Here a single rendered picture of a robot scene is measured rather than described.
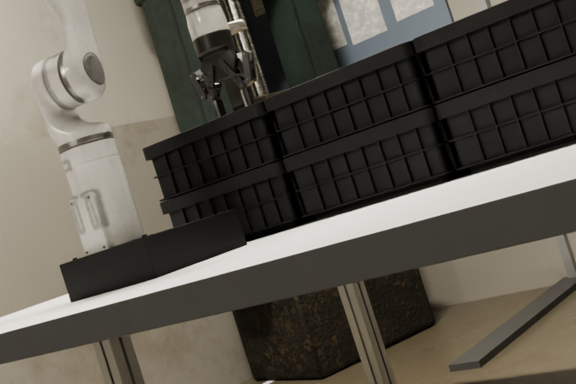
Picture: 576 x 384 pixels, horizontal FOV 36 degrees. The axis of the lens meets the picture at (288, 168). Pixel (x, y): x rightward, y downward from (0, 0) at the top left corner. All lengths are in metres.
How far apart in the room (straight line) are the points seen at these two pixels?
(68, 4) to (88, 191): 0.31
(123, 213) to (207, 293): 0.53
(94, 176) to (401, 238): 0.75
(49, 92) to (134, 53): 2.82
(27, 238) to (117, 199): 2.19
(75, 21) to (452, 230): 0.89
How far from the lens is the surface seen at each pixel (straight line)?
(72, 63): 1.45
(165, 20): 3.91
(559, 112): 1.35
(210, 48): 1.67
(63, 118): 1.48
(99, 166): 1.44
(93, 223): 1.43
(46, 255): 3.64
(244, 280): 0.89
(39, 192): 3.69
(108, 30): 4.23
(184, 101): 3.87
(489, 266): 4.35
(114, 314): 1.05
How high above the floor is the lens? 0.75
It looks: 2 degrees up
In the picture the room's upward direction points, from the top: 18 degrees counter-clockwise
